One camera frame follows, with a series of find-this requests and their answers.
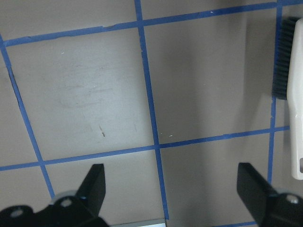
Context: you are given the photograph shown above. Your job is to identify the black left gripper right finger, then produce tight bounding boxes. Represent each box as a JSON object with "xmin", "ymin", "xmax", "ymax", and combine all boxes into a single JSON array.
[{"xmin": 237, "ymin": 163, "xmax": 278, "ymax": 225}]

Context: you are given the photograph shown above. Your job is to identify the beige hand brush black bristles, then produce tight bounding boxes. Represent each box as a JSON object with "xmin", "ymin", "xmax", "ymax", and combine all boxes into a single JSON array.
[{"xmin": 271, "ymin": 17, "xmax": 303, "ymax": 180}]

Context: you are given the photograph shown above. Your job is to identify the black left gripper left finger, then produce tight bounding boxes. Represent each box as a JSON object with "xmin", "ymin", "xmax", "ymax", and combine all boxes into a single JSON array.
[{"xmin": 76, "ymin": 164, "xmax": 105, "ymax": 217}]

